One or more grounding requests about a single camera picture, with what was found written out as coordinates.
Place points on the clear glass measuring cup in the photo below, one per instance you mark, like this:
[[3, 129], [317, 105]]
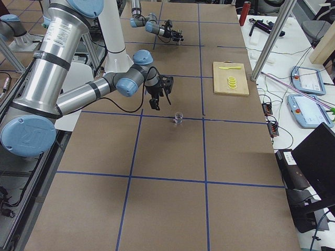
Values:
[[178, 118]]

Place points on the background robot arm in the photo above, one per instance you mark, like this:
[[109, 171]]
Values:
[[13, 31]]

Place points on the yellow plastic knife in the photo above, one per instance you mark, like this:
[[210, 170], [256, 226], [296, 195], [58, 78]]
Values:
[[230, 67]]

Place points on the wooden cutting board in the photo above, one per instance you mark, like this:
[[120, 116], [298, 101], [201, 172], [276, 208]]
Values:
[[220, 80]]

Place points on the lemon slice two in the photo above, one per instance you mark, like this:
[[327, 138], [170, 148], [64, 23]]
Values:
[[232, 81]]

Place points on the lemon slice four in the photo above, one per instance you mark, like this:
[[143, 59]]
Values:
[[232, 87]]

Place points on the white plastic chair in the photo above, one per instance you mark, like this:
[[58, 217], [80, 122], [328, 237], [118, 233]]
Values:
[[78, 75]]

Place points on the black purple tool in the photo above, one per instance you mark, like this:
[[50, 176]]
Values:
[[259, 24]]

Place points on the upper orange circuit board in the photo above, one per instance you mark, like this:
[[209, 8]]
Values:
[[267, 108]]

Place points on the orange circuit board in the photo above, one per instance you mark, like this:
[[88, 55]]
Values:
[[267, 108], [273, 128]]

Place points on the lower orange circuit board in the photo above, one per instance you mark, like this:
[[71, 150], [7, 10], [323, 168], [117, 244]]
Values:
[[273, 128]]

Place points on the grey office chair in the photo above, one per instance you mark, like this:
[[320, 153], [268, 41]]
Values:
[[317, 28]]

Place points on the upper blue teach pendant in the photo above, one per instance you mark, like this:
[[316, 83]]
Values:
[[308, 80]]

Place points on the blue teach pendant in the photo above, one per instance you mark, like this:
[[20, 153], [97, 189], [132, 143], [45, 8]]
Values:
[[308, 80], [308, 113]]

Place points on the wooden plank stand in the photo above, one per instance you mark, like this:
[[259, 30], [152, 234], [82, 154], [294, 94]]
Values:
[[324, 48]]

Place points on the lower blue teach pendant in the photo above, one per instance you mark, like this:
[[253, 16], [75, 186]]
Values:
[[308, 113]]

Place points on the black box device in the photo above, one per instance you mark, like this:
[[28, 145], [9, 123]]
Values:
[[291, 173]]

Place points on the pink rod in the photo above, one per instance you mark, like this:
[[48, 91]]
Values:
[[298, 91]]

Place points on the black monitor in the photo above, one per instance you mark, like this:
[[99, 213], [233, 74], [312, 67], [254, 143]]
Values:
[[315, 158]]

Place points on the aluminium frame post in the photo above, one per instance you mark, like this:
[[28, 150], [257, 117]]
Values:
[[279, 24]]

